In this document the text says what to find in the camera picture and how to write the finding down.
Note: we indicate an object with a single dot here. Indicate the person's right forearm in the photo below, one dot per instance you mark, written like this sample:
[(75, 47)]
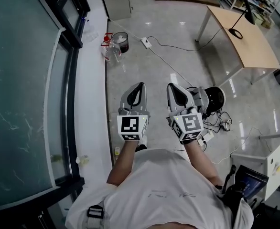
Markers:
[(202, 163)]

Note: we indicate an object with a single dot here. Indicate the person's left white shoe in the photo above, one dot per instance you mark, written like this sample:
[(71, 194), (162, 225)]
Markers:
[(143, 141)]

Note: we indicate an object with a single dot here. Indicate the cardboard box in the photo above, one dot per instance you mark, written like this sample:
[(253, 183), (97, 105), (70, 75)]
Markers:
[(267, 23)]

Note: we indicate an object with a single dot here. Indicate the light wooden table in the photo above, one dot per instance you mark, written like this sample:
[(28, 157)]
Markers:
[(250, 49)]

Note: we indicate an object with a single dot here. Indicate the person's black shorts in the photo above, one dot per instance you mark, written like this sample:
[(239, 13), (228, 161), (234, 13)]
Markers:
[(141, 148)]

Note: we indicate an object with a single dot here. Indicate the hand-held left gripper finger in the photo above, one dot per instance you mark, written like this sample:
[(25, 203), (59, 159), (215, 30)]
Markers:
[(125, 99), (143, 101)]

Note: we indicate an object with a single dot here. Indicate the person's white shirt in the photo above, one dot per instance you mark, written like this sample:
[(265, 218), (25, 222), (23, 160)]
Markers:
[(159, 194)]

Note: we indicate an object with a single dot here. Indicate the small white power strip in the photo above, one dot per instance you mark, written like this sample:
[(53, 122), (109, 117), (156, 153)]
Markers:
[(208, 136)]

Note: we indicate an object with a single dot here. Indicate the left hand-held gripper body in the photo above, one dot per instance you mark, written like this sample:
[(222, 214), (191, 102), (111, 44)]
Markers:
[(130, 125)]

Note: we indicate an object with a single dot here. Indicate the black mesh waste bin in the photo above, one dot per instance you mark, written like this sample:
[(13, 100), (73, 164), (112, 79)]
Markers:
[(124, 46)]

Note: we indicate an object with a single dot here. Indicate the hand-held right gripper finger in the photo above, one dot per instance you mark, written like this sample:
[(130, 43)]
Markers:
[(191, 101), (171, 101)]

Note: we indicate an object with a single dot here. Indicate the black tablet screen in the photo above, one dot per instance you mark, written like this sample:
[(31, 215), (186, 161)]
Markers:
[(250, 185)]

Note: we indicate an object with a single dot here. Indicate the person's left forearm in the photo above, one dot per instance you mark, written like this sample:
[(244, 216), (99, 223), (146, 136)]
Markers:
[(123, 166)]

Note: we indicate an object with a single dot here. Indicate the white cabinet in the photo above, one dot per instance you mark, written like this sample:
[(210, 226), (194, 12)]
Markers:
[(116, 1)]

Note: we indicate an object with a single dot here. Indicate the dark metal window frame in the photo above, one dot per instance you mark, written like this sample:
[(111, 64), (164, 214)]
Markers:
[(69, 80)]

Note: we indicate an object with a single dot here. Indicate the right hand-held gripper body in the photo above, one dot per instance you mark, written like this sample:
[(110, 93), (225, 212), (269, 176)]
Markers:
[(190, 124)]

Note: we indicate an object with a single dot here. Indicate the black desk lamp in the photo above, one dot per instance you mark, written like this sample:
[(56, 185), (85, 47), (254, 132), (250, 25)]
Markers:
[(250, 15)]

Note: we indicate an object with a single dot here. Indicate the grey gripper device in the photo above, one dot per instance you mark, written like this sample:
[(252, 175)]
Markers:
[(201, 99)]

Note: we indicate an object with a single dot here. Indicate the black waist harness gear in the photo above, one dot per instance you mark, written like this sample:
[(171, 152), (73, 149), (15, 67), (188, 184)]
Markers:
[(227, 190)]

